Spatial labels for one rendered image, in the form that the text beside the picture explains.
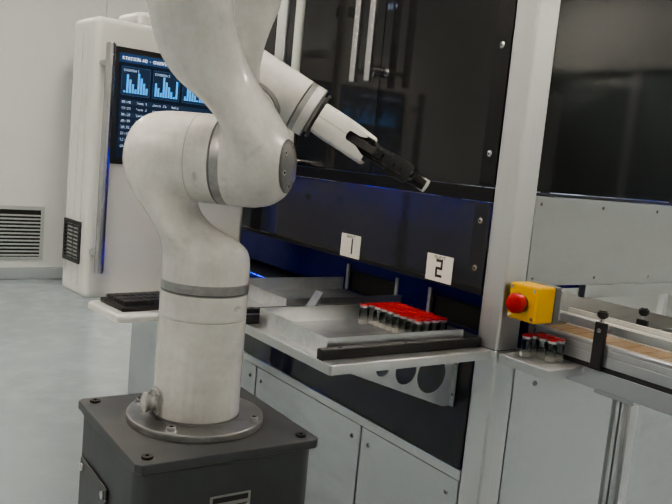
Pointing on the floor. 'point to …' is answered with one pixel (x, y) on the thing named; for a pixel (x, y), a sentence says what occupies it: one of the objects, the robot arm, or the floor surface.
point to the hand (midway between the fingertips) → (398, 168)
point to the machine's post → (508, 244)
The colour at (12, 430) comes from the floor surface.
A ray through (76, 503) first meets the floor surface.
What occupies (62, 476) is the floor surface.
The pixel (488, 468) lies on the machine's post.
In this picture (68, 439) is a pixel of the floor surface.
